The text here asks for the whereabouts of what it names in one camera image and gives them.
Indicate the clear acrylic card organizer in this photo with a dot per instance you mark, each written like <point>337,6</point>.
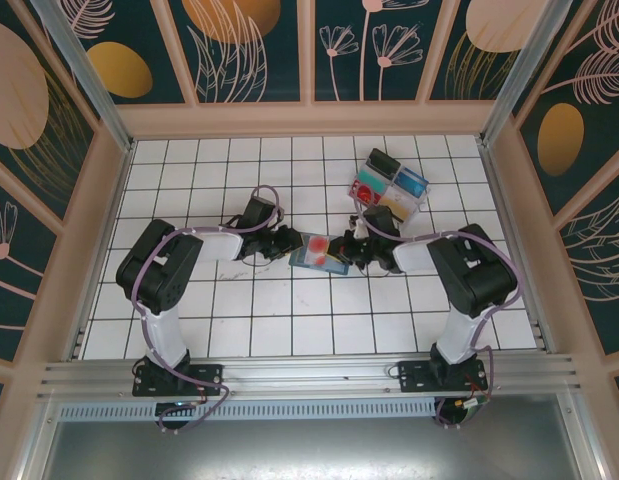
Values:
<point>418,201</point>

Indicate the blue card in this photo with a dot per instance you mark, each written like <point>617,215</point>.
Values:
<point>411,182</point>

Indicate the aluminium frame post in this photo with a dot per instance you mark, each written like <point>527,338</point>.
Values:
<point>84,75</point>
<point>524,75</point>

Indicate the aluminium mounting rail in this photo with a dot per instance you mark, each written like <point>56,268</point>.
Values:
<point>309,372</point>

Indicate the gold card with dark stripe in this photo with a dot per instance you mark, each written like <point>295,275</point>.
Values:
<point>401,205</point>

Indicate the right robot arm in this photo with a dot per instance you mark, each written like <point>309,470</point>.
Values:
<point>414,255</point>

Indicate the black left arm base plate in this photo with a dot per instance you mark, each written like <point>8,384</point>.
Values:
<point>204,375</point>

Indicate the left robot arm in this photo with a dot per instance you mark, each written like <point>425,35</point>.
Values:
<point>214,245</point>

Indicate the grey metal sheet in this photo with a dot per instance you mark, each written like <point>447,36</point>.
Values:
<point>309,450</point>

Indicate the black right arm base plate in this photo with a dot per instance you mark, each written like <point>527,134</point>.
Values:
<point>414,375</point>

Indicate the black card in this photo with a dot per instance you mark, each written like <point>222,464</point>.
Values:
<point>383,161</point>

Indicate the blue leather card holder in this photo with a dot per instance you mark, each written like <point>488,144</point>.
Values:
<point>298,259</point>

